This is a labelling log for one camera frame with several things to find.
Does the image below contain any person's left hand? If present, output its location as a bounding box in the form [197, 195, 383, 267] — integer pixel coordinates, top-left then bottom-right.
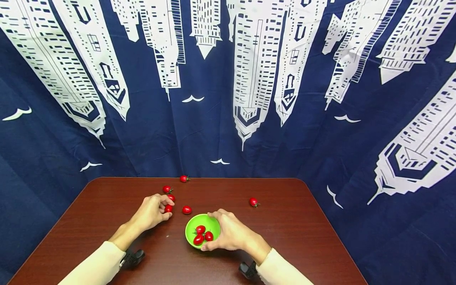
[129, 193, 175, 234]

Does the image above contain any person's right hand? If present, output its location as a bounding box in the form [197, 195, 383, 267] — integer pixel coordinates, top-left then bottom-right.
[201, 209, 257, 252]

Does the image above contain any green plastic bowl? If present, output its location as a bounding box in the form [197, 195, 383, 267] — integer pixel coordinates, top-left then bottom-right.
[185, 214, 221, 249]

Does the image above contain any person's right forearm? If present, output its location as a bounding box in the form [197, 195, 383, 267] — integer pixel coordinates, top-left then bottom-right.
[246, 234, 314, 285]

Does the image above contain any person's left forearm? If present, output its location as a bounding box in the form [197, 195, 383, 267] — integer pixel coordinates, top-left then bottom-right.
[59, 221, 143, 285]

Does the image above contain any black wrist band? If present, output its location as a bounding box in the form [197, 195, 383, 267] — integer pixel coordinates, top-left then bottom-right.
[238, 260, 258, 280]
[119, 249, 146, 270]

